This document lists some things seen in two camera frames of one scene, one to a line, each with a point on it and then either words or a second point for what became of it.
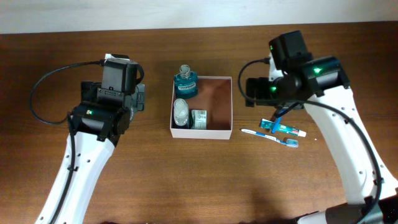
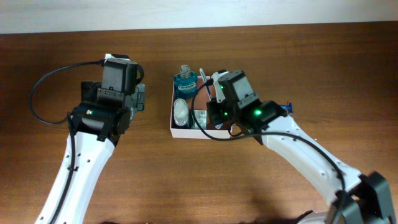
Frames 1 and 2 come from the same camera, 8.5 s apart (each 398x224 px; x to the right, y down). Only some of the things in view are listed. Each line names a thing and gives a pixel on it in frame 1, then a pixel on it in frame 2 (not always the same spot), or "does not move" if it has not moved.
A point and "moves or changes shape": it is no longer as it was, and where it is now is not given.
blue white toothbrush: [287, 142] to [217, 126]
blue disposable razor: [282, 111] moves or changes shape
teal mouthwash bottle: [186, 83] does not move
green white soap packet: [199, 118] does not move
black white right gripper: [261, 83] to [214, 116]
